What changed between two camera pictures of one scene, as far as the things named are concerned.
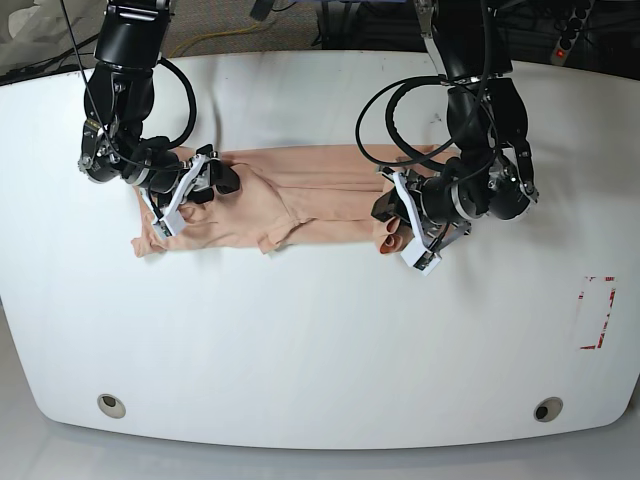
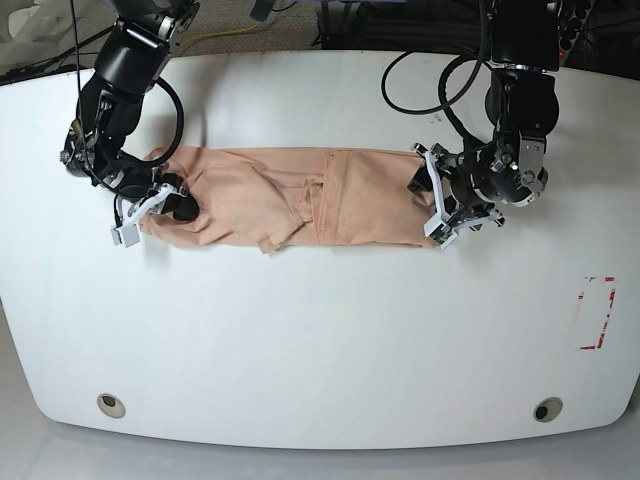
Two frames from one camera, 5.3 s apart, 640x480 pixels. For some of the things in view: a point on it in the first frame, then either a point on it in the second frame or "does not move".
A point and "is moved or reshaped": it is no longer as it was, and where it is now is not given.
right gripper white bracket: x=419 y=255 to x=443 y=229
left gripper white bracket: x=222 y=176 to x=182 y=206
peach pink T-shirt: x=269 y=199 is moved or reshaped
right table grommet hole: x=547 y=409 does not move
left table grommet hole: x=111 y=406 does not move
